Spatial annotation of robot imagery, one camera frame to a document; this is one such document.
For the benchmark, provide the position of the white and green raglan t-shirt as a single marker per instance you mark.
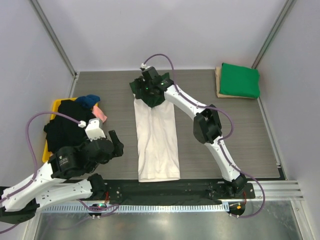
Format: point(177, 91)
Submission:
point(157, 143)

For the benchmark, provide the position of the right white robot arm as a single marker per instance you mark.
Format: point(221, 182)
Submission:
point(207, 127)

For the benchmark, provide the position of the yellow plastic bin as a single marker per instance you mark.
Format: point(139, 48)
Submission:
point(47, 154)

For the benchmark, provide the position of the black t-shirt in bin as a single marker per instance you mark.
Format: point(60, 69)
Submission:
point(62, 132)

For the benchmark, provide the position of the folded bright green t-shirt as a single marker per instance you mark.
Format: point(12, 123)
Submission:
point(239, 81)

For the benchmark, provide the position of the left aluminium corner post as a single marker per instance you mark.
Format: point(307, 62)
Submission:
point(52, 35)

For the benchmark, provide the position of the aluminium extrusion rail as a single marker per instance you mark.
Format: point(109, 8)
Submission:
point(282, 190)

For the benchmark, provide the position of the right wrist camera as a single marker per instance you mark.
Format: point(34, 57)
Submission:
point(144, 67)

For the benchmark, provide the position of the aluminium corner post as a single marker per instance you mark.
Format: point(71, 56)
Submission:
point(279, 21)
point(52, 35)

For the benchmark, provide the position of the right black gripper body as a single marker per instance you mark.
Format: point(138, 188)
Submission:
point(147, 92)

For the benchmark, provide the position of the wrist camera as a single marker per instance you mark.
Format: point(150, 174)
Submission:
point(144, 67)
point(93, 129)

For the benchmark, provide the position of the pink garment in bin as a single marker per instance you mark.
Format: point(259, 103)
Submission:
point(98, 113)

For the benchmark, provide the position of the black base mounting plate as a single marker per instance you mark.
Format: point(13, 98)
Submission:
point(183, 192)

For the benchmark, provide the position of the right aluminium corner post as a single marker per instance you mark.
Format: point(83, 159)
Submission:
point(279, 21)

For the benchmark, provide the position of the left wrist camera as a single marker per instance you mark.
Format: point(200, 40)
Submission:
point(93, 129)

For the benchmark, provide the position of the slotted cable duct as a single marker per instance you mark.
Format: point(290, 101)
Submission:
point(124, 209)

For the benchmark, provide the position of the folded beige t-shirt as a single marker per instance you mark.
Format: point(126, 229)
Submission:
point(218, 86)

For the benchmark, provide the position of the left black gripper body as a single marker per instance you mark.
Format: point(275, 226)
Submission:
point(92, 168)

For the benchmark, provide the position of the blue garment in bin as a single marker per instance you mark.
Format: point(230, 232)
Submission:
point(88, 101)

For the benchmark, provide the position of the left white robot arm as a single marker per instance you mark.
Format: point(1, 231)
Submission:
point(68, 175)

